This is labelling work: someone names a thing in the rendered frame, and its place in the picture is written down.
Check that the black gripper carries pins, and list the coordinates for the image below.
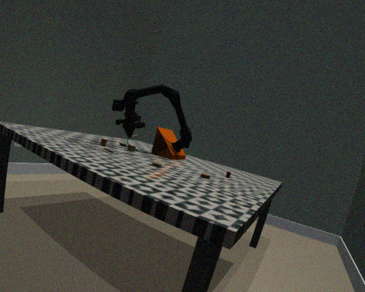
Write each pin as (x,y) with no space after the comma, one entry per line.
(129,123)

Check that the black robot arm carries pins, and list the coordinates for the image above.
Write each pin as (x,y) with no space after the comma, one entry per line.
(174,97)

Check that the brown wooden disc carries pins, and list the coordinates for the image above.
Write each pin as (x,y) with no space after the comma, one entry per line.
(206,176)

